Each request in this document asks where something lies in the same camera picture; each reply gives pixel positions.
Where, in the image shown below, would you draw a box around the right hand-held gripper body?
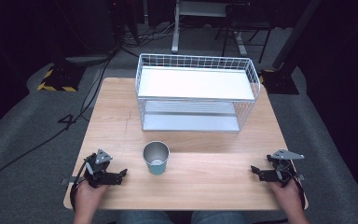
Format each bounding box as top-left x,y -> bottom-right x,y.
258,148 -> 306,189

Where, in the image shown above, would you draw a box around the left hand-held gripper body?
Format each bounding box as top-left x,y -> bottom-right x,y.
83,148 -> 119,189

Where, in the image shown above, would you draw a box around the person's left hand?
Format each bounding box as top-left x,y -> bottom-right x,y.
74,179 -> 110,218

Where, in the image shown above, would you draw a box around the person's right hand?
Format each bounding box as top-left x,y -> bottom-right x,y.
268,179 -> 306,218

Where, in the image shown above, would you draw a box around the teal cup with metal inside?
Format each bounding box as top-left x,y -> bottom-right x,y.
142,140 -> 171,176

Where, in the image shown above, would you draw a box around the person's legs in jeans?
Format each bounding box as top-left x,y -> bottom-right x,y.
115,210 -> 254,224

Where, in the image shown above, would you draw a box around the black yellow striped stand base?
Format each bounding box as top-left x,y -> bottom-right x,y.
258,67 -> 301,96
36,62 -> 87,93

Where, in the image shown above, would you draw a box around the black slanted stand pole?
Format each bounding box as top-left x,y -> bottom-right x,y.
271,0 -> 323,71

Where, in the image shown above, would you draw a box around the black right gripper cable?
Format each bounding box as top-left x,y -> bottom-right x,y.
292,174 -> 308,210

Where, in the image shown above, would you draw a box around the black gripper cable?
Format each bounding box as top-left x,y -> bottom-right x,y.
69,157 -> 91,213
292,174 -> 308,210

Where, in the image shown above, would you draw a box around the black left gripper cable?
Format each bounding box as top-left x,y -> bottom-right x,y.
69,157 -> 91,213

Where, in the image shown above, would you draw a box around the long black floor cable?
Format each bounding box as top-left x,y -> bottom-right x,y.
0,50 -> 116,191

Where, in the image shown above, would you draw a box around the white wire shelf rack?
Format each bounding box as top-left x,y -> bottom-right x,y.
134,52 -> 262,133

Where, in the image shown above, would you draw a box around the bundle of floor cables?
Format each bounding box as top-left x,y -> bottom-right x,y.
117,15 -> 187,59

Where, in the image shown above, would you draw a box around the black metal chair frame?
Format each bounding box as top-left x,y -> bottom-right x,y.
213,2 -> 276,64

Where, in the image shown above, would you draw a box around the white desk frame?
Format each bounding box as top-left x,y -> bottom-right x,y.
171,0 -> 250,58

